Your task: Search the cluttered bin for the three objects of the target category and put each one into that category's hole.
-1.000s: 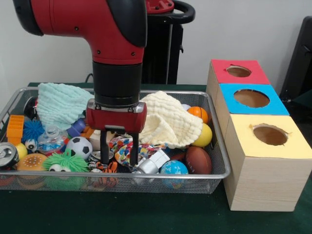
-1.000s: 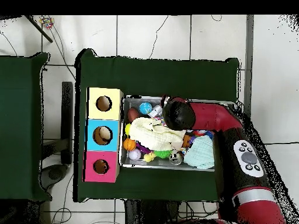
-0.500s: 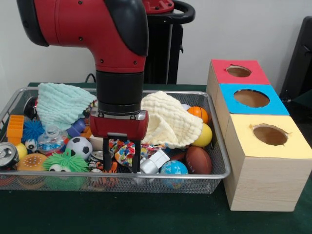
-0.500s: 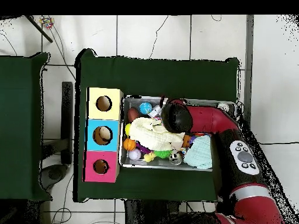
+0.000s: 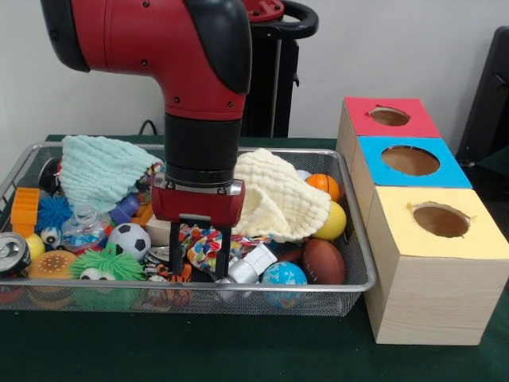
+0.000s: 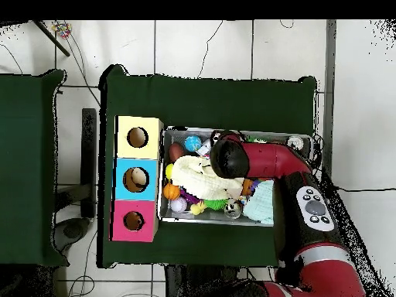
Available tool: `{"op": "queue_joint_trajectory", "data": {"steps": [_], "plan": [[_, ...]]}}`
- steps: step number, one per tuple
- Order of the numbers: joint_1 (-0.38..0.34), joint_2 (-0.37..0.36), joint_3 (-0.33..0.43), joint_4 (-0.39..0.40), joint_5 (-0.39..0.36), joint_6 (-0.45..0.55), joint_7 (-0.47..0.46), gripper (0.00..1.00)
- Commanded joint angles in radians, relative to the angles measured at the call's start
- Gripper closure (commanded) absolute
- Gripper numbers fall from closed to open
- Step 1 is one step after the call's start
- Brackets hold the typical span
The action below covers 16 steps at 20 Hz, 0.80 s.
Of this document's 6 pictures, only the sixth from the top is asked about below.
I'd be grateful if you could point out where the cream waffle cloth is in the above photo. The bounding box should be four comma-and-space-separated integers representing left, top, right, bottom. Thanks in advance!
170, 155, 245, 201

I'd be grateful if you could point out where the light blue waffle cloth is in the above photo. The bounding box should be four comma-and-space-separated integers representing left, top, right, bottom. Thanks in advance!
242, 179, 275, 225

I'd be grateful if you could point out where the wooden box with three holes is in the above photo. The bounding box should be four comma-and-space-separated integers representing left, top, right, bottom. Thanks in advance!
109, 115, 164, 243

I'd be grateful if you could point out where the blue globe ball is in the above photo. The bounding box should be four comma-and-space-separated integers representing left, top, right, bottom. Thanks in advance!
184, 135, 203, 153

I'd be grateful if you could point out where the brown toy football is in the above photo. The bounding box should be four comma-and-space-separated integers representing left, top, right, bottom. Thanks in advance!
168, 142, 186, 164

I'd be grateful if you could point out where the orange toy basketball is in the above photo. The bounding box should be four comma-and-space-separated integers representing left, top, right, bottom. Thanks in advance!
162, 183, 181, 201

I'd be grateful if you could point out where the green spiky toy with eyes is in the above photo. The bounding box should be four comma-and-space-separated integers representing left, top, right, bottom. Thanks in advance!
203, 198, 228, 211

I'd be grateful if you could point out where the dark green table cloth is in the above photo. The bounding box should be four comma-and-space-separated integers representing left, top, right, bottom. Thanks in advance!
97, 63, 318, 275

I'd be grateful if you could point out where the silver drink can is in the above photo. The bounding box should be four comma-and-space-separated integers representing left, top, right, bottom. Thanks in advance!
286, 135, 305, 152

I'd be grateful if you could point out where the dark green side table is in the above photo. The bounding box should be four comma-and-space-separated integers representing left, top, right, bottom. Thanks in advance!
0, 69, 70, 268

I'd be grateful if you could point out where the small colourful toy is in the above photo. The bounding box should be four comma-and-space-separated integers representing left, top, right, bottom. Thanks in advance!
51, 21, 73, 39

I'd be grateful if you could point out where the black pole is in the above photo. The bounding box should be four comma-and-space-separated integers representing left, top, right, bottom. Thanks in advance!
32, 20, 71, 57

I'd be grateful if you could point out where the wire mesh bin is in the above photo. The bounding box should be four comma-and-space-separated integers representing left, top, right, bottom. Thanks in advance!
157, 126, 313, 228

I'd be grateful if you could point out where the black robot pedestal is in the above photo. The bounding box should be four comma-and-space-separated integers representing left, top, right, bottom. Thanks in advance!
165, 264, 248, 297

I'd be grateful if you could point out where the black cable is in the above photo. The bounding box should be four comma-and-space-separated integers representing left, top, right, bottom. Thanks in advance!
336, 186, 396, 193

